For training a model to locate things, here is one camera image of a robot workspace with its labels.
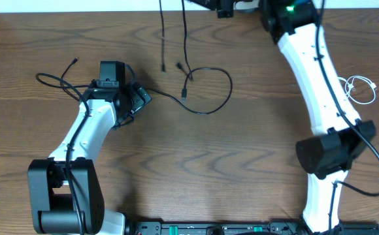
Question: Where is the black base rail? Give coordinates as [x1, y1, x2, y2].
[124, 220, 379, 235]

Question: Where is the white USB cable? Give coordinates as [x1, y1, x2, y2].
[338, 75, 378, 105]

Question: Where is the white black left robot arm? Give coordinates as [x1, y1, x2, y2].
[27, 82, 152, 234]

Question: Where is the black left camera cable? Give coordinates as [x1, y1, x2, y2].
[35, 72, 94, 235]

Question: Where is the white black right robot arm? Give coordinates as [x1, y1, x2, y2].
[258, 1, 379, 234]

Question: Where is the black USB cable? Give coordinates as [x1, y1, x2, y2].
[158, 0, 194, 82]
[59, 57, 233, 116]

